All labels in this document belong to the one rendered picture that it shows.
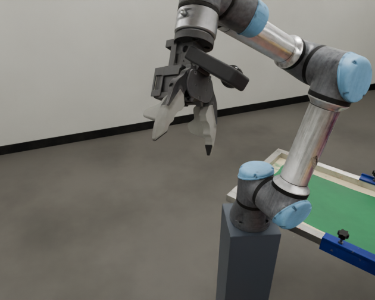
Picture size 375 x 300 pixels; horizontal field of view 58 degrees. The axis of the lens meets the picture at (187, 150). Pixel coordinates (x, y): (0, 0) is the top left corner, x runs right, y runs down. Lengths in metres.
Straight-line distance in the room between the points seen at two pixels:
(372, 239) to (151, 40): 3.17
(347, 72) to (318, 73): 0.08
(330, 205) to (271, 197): 0.81
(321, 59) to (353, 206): 1.05
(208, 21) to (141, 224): 2.55
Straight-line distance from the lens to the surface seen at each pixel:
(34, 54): 4.00
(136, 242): 2.88
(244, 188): 1.15
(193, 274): 2.64
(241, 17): 0.70
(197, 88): 0.58
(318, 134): 1.00
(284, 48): 0.97
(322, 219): 1.75
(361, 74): 0.98
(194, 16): 0.61
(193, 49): 0.60
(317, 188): 1.94
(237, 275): 1.38
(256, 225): 1.23
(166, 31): 4.16
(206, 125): 0.61
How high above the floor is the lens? 2.06
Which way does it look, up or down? 31 degrees down
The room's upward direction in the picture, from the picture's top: straight up
